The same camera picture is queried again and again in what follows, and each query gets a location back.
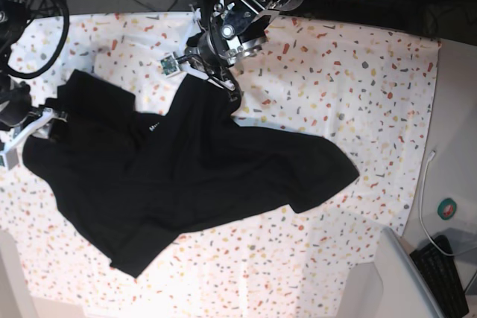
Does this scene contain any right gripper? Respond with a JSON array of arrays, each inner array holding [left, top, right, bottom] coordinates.
[[1, 83, 69, 143]]

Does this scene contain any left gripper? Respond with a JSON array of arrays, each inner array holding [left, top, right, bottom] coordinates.
[[185, 33, 242, 104]]

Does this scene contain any black t-shirt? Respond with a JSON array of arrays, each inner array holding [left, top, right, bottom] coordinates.
[[22, 71, 359, 277]]

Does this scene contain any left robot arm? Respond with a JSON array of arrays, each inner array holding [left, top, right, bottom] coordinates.
[[177, 0, 304, 100]]

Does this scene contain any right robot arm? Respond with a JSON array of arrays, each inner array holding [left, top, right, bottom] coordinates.
[[1, 0, 70, 132]]

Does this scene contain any terrazzo pattern table cloth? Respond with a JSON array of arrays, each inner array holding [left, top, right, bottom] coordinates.
[[1, 17, 440, 317]]

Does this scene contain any green tape roll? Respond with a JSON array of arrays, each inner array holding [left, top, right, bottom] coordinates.
[[437, 198, 457, 220]]

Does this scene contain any grey laptop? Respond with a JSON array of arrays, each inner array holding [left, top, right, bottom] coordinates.
[[374, 228, 443, 318]]

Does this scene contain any black keyboard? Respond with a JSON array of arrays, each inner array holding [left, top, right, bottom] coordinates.
[[410, 244, 469, 318]]

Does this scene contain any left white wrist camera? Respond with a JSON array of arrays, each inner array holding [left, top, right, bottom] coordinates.
[[159, 53, 210, 80]]

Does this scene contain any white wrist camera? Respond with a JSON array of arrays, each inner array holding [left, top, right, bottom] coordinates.
[[1, 108, 56, 170], [159, 53, 210, 80]]

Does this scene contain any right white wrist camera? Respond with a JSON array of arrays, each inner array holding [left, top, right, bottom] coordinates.
[[1, 108, 56, 170]]

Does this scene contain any thin white cable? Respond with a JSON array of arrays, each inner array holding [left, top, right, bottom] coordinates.
[[419, 150, 458, 258]]

